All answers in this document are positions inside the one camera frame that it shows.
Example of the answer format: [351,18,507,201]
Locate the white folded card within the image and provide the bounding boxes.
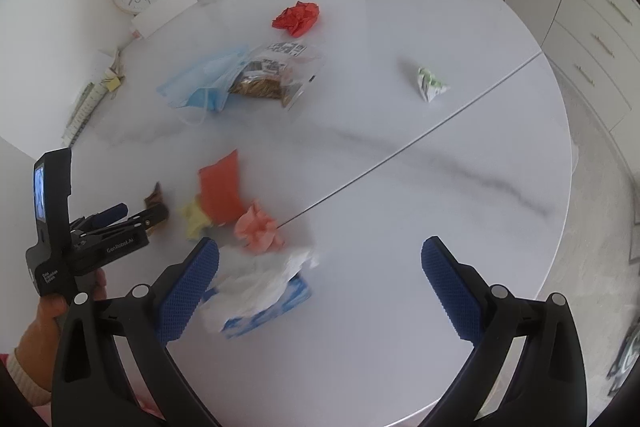
[130,0,198,38]

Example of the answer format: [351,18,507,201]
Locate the clear plastic snack bag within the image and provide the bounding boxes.
[227,42,323,109]

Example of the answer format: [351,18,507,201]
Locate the brown wrapper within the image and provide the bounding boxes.
[143,181,170,233]

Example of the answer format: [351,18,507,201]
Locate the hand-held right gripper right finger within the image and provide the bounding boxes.
[415,235,587,427]

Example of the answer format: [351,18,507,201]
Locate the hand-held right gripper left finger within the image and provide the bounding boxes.
[50,237,223,427]

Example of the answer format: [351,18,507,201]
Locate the person's left forearm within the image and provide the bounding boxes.
[0,349,53,408]

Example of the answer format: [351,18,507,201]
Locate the white folded paper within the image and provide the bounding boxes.
[97,48,123,78]

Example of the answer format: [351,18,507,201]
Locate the blue tissue pack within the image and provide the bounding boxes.
[200,247,321,333]

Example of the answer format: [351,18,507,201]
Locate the pink crumpled paper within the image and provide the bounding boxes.
[233,199,286,255]

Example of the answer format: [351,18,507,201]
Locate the rolled printed paper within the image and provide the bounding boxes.
[61,79,108,148]

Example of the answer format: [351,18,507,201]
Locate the beige drawer cabinet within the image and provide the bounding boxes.
[542,0,640,132]

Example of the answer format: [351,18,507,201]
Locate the yellow crumpled paper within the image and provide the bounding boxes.
[179,196,213,240]

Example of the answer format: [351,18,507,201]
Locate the red crumpled paper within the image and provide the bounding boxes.
[272,1,321,38]

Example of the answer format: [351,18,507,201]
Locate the person's left hand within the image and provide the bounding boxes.
[17,269,108,388]

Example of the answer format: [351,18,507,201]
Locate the red orange packet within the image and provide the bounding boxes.
[198,149,247,226]

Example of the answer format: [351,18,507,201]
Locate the green white crumpled wrapper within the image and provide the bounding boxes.
[416,66,449,104]

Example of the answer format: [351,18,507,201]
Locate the blue face mask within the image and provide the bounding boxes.
[156,48,251,126]

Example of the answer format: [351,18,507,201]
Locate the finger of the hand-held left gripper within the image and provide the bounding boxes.
[80,205,169,239]
[70,203,128,233]

